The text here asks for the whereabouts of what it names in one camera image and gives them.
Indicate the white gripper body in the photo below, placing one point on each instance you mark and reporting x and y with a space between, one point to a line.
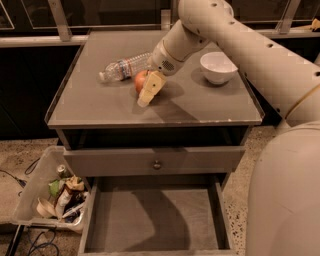
161 62

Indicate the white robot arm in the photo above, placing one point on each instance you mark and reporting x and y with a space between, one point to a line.
284 193

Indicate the grey drawer cabinet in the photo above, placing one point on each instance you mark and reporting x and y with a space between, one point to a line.
187 112

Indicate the clear plastic trash bin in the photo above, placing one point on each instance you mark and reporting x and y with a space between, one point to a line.
37 188

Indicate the open grey middle drawer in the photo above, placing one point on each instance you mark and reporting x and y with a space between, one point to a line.
171 215

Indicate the grey top drawer with knob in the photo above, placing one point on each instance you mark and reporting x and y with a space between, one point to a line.
154 161

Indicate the red apple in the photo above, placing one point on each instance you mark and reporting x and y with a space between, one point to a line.
139 80

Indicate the metal can in bin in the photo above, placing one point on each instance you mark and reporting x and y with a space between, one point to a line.
62 171

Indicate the clear plastic water bottle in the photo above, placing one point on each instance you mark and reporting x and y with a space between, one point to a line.
125 68

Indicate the white ceramic bowl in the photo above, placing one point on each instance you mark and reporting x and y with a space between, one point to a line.
217 68

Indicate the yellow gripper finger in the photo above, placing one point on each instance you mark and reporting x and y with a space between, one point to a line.
153 84

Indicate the white cup in bin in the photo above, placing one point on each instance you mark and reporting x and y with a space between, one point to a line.
45 208

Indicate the crumpled wrappers in bin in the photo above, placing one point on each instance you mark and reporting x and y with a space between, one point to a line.
67 193

